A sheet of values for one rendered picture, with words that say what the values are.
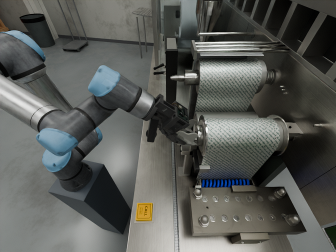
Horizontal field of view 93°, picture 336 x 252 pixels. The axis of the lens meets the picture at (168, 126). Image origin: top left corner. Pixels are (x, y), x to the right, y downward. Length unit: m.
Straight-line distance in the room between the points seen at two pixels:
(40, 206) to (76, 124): 1.77
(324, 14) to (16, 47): 0.95
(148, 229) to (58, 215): 1.34
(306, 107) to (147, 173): 0.72
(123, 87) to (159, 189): 0.58
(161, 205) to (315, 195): 0.57
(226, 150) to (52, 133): 0.49
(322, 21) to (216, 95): 0.37
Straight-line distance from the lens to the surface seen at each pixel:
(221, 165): 0.66
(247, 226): 0.73
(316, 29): 0.73
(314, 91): 0.68
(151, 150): 0.96
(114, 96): 0.40
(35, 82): 0.77
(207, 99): 0.71
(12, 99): 0.55
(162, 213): 0.82
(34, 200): 2.23
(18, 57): 0.74
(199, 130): 0.55
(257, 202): 0.78
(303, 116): 0.70
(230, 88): 0.70
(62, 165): 0.81
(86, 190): 0.94
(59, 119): 0.45
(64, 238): 1.94
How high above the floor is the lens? 1.69
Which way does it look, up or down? 47 degrees down
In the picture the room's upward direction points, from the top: straight up
